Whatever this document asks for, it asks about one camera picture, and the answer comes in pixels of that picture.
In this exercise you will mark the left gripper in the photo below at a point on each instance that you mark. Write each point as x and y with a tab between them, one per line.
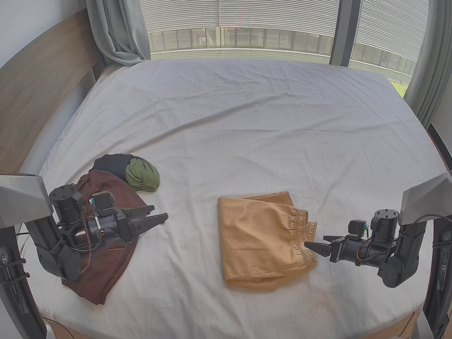
118	228

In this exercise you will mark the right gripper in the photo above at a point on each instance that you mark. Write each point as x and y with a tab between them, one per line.
346	251

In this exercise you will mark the tan shorts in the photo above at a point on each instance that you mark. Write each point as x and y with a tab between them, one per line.
257	238

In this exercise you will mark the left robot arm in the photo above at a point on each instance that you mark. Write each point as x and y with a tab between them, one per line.
65	203

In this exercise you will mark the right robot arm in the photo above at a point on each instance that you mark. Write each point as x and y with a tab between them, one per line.
386	224

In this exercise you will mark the bed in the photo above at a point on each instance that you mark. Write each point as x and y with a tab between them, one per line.
247	118

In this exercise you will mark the green garment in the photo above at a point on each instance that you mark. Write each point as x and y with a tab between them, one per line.
141	175

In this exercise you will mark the black garment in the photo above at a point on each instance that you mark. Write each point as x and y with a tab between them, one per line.
109	164

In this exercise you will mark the brown shorts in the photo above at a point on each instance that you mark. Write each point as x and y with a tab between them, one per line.
102	270

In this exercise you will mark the grey-green curtain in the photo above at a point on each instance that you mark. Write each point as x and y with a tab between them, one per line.
434	65
116	19

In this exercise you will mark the window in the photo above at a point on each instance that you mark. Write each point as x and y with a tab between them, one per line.
247	12

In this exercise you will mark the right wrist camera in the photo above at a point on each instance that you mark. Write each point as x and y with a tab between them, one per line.
356	225

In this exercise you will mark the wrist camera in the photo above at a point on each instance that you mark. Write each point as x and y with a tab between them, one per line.
356	225
103	200

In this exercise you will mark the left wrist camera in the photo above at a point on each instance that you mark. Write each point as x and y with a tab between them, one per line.
103	200

